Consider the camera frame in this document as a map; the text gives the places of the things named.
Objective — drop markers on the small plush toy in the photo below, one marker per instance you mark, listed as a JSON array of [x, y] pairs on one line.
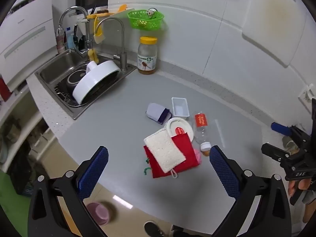
[[151, 13]]

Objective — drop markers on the red cloth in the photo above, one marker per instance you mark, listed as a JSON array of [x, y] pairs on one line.
[[187, 153]]

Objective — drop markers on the white rectangular plastic container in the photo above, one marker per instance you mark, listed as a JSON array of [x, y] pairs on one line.
[[180, 108]]

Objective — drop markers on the honey jar with yellow lid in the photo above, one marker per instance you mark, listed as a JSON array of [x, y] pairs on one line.
[[147, 59]]

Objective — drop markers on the open cabinet shelf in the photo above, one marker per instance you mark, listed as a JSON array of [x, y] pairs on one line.
[[27, 128]]

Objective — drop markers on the red box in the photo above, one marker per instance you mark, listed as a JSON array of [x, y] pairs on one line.
[[4, 90]]

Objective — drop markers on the person's right forearm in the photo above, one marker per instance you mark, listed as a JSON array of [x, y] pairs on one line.
[[308, 212]]

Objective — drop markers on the white round pot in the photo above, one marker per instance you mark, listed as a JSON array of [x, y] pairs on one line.
[[93, 79]]

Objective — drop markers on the green plastic basket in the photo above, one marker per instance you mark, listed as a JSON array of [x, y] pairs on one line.
[[143, 22]]

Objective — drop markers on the clear plastic bottle red label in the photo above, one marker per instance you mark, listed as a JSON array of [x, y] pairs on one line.
[[201, 126]]

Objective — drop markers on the white wall socket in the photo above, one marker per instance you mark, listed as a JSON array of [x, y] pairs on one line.
[[305, 94]]

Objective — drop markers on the yellow shelf rack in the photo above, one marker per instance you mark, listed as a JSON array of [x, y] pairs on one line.
[[108, 13]]

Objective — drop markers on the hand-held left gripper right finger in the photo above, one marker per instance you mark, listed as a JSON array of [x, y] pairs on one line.
[[226, 172]]

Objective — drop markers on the yellow scrub sponge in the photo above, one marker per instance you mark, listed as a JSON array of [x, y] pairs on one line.
[[93, 55]]

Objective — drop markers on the blue bottle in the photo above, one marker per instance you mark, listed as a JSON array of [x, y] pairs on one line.
[[70, 40]]

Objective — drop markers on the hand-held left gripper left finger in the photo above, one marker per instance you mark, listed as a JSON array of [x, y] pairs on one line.
[[93, 170]]

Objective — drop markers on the stainless steel sink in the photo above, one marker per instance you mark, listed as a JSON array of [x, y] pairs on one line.
[[61, 64]]

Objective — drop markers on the white loofah sponge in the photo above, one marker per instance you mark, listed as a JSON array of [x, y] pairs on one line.
[[163, 150]]

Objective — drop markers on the brushed steel slim faucet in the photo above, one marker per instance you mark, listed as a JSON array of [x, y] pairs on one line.
[[122, 42]]

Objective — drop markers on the chrome gooseneck faucet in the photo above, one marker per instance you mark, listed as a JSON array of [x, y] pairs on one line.
[[74, 8]]

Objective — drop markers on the purple and white pouch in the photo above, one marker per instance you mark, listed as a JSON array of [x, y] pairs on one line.
[[155, 111]]

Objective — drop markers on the pink bottle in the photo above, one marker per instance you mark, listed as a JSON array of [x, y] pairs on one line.
[[60, 42]]

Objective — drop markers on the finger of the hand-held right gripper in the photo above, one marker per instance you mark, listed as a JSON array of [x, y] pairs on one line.
[[280, 127], [274, 150]]

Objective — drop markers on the brown walnut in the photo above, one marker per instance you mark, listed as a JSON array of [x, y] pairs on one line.
[[205, 153]]

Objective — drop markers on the black frying pan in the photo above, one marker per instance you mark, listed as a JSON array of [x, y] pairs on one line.
[[75, 77]]

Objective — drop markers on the pink plastic basin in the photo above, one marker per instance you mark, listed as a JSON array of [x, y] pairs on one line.
[[98, 212]]

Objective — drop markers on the green floor mat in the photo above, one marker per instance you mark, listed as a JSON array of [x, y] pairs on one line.
[[12, 197]]

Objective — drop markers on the person's right hand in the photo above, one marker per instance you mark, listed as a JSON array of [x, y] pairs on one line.
[[293, 187]]

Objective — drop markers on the white round lid red label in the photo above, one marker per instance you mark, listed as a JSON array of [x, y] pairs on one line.
[[179, 126]]

